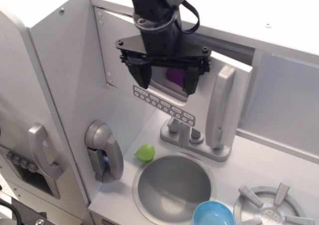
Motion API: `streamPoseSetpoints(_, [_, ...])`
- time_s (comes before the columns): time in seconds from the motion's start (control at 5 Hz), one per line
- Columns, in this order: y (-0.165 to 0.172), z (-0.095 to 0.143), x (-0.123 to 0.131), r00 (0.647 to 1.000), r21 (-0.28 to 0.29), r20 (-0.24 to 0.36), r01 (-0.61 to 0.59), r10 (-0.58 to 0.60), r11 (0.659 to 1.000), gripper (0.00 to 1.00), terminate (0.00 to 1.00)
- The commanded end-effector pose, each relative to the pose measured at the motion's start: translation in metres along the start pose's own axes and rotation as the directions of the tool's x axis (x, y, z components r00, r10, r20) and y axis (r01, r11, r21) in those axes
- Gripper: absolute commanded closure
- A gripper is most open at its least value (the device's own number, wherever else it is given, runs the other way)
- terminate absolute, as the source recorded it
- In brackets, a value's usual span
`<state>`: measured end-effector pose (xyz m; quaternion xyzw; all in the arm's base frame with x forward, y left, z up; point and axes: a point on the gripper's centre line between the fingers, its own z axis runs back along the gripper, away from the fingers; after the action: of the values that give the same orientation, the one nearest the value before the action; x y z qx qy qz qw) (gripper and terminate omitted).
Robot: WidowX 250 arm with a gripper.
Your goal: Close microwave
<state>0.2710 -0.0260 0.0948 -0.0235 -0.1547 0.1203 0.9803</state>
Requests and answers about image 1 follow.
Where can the green toy pear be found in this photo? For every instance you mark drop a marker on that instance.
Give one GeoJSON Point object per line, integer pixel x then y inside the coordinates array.
{"type": "Point", "coordinates": [146, 152]}

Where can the grey toy stove burner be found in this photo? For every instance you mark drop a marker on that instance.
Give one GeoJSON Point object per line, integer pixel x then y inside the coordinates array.
{"type": "Point", "coordinates": [268, 205]}

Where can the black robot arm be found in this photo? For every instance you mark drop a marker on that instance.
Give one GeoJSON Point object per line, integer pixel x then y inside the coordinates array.
{"type": "Point", "coordinates": [154, 15]}

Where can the white toy microwave door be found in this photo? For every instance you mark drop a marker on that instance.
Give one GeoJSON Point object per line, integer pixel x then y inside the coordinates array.
{"type": "Point", "coordinates": [202, 91]}

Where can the grey toy faucet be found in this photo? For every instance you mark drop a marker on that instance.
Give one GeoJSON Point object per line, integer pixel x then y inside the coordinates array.
{"type": "Point", "coordinates": [184, 136]}

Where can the grey ice dispenser panel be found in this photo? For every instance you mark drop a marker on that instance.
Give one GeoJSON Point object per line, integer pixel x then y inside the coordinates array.
{"type": "Point", "coordinates": [27, 171]}

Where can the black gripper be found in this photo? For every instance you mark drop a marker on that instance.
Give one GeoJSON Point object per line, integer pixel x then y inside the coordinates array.
{"type": "Point", "coordinates": [172, 48]}

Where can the blue plastic bowl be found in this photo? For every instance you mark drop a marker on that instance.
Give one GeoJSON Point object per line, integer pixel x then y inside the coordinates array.
{"type": "Point", "coordinates": [212, 213]}

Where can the white toy kitchen cabinet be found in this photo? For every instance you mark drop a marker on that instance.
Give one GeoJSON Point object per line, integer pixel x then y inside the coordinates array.
{"type": "Point", "coordinates": [52, 72]}

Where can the grey toy sink basin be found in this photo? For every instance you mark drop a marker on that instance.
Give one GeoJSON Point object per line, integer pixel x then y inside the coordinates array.
{"type": "Point", "coordinates": [168, 189]}

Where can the grey toy wall phone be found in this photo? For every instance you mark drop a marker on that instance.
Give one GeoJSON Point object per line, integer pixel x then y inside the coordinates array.
{"type": "Point", "coordinates": [104, 152]}

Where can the grey fridge door handle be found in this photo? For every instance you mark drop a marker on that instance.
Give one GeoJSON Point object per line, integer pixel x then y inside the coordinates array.
{"type": "Point", "coordinates": [37, 136]}

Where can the purple toy eggplant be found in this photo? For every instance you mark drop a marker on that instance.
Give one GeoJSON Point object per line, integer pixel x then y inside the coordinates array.
{"type": "Point", "coordinates": [175, 75]}

